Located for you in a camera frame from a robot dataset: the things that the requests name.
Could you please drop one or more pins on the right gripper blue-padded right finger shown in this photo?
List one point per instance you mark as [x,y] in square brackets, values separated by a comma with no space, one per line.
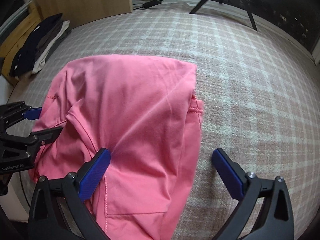
[232,175]

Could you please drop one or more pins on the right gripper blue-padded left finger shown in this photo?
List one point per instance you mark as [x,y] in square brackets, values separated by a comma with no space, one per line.
[91,173]

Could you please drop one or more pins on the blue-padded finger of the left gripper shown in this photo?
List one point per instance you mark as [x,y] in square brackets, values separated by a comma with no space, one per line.
[32,113]
[47,136]

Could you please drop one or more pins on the pink garment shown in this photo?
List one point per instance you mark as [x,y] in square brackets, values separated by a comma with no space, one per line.
[144,110]

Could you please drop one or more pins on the navy folded garment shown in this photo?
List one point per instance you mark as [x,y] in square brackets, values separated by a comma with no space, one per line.
[35,45]

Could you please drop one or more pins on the wooden plank headboard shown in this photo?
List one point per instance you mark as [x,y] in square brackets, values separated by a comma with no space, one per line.
[16,40]

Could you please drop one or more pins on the plaid beige blanket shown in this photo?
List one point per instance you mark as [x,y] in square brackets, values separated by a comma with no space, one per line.
[260,94]

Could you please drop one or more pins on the black power adapter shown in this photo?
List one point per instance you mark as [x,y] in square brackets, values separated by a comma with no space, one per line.
[151,3]

